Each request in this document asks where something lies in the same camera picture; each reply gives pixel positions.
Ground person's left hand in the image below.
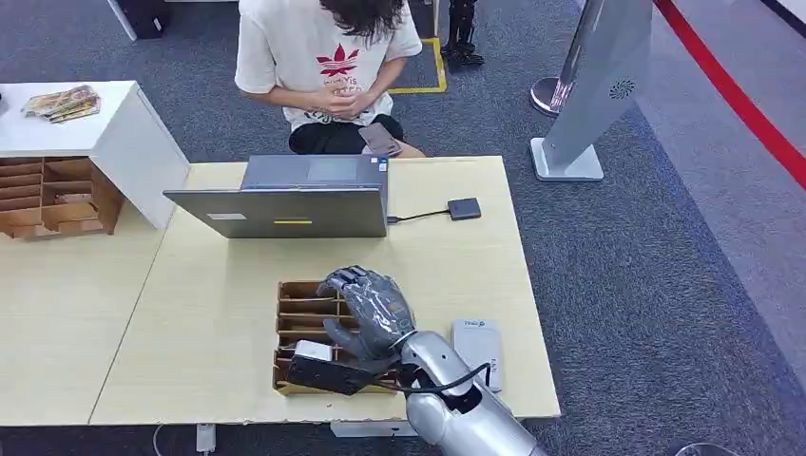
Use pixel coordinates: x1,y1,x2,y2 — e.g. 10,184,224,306
334,83,374,119

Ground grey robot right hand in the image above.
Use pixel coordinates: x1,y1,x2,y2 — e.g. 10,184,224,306
316,264,418,365

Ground person's right hand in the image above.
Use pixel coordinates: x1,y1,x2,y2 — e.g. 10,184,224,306
307,87,355,122

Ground brown smartphone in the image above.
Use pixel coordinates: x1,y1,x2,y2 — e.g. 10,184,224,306
357,122,404,158

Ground person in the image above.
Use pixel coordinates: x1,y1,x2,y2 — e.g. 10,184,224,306
234,0,427,159

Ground wooden card box, two columns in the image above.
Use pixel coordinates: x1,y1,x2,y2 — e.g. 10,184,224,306
272,280,404,398

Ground grey laptop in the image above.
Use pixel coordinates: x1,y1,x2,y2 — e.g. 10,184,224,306
163,154,390,239

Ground pale grey card reader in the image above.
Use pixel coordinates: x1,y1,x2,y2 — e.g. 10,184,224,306
451,318,505,394

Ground black robot legs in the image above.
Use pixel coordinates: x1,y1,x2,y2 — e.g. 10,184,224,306
439,0,486,71

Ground black square adapter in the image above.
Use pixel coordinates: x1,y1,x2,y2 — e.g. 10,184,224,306
447,197,483,222

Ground chrome stanchion base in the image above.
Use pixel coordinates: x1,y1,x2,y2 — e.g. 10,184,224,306
529,76,574,119

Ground white cabinet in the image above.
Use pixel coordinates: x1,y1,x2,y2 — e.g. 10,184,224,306
0,80,191,231

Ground black bin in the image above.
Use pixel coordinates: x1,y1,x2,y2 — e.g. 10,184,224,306
115,0,172,41

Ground white power strip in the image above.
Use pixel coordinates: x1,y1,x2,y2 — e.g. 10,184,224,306
195,423,218,455

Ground grey slanted kiosk stand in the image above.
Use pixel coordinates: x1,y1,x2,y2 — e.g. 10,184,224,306
529,0,655,183

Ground wooden slotted box, large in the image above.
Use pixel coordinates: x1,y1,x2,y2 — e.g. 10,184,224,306
0,156,125,241

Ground clear round cover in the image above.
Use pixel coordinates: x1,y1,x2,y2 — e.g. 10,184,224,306
669,442,743,456

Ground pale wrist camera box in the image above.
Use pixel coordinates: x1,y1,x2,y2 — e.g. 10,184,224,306
285,339,380,398

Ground black laptop cable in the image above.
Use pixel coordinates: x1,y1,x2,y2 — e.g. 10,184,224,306
386,208,451,225

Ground white desk bracket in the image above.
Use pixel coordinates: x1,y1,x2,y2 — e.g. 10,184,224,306
330,420,418,439

